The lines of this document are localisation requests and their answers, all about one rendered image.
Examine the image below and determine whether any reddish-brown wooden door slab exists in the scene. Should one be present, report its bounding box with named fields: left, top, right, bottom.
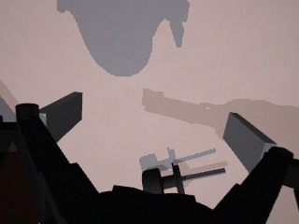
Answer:
left=0, top=151, right=39, bottom=224

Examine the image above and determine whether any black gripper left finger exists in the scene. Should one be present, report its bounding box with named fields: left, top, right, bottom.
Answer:
left=0, top=91, right=127, bottom=224

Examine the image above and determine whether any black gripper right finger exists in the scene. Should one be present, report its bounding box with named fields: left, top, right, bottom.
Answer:
left=196, top=112, right=299, bottom=224

